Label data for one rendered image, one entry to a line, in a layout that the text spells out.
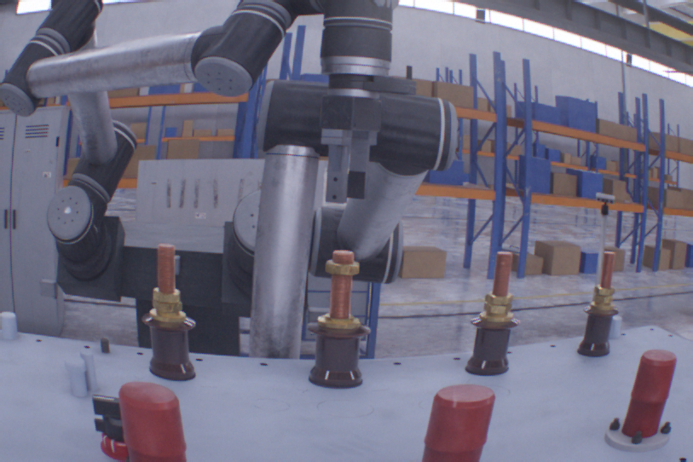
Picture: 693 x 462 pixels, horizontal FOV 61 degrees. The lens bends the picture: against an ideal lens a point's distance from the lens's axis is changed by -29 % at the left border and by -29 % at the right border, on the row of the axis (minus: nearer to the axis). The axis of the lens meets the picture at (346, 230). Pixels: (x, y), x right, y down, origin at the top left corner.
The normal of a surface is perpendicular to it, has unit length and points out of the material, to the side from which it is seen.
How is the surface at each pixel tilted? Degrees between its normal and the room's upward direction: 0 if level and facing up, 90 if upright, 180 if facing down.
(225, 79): 144
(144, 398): 4
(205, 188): 90
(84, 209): 59
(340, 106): 90
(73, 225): 65
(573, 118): 90
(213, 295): 90
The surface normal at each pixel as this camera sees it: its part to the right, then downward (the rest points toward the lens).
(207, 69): -0.41, 0.78
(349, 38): -0.19, 0.11
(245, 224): 0.02, -0.35
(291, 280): 0.45, 0.09
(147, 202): 0.26, 0.15
